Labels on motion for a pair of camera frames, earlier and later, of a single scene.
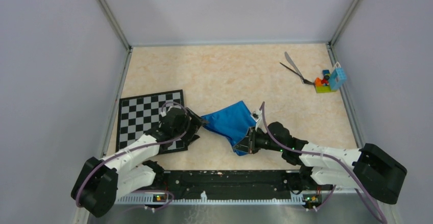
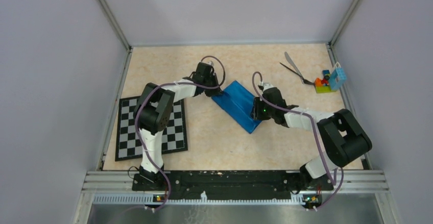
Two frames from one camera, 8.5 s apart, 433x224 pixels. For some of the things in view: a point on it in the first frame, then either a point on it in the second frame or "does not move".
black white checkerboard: [139, 115] does not move
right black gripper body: [262, 140] -> [262, 111]
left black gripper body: [192, 129] -> [212, 80]
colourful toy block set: [332, 81] does not move
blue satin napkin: [233, 122] -> [238, 103]
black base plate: [230, 184] does not move
